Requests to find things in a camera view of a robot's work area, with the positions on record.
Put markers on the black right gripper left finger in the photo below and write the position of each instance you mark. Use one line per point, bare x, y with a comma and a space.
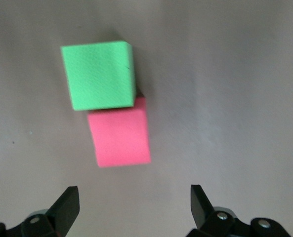
64, 209

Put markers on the green foam cube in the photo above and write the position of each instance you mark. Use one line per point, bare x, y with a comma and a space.
99, 76

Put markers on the red foam cube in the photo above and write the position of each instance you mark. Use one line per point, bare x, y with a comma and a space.
120, 138

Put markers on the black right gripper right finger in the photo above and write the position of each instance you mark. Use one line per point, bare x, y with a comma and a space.
205, 214

